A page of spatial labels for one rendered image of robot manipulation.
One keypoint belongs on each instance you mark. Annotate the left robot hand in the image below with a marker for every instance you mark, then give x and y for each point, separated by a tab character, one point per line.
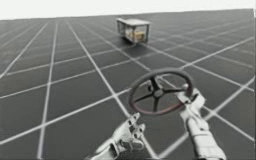
128	133

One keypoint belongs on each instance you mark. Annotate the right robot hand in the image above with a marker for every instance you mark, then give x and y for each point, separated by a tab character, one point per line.
192	104

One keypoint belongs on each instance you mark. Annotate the dark steering wheel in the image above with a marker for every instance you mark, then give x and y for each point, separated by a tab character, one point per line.
156	92

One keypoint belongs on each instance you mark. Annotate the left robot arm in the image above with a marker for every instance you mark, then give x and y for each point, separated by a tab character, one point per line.
105	151

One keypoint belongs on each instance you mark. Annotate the grey cart with brown box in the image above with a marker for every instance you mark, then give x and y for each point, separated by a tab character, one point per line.
134	22

